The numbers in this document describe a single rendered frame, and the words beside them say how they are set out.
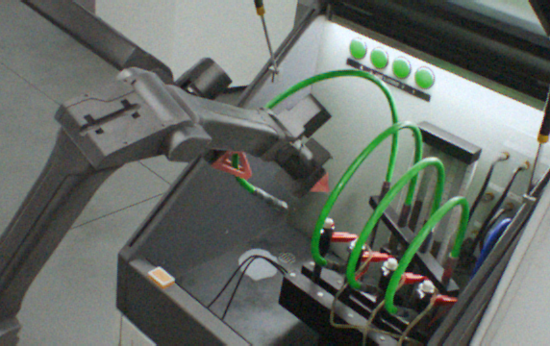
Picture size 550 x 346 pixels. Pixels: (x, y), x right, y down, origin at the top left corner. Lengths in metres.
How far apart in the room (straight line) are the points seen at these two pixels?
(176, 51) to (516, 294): 3.25
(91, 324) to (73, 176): 2.04
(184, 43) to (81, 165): 3.52
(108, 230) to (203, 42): 1.53
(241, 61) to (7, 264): 3.71
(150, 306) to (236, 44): 3.05
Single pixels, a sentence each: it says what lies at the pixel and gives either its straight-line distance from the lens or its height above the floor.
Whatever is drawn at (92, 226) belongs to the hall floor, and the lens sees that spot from 3.23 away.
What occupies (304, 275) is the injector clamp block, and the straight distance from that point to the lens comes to 1.53.
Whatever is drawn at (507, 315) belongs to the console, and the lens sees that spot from 1.27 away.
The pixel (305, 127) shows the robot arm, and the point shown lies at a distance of 1.17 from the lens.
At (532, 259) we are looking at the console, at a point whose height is 1.27.
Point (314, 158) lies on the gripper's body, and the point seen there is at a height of 1.31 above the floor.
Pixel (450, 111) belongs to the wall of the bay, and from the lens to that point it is 1.51.
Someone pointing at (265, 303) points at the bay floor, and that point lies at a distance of 1.64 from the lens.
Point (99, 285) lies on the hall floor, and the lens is 2.92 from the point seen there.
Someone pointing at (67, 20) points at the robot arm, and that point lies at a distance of 1.25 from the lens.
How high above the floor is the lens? 1.91
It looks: 31 degrees down
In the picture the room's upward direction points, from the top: 10 degrees clockwise
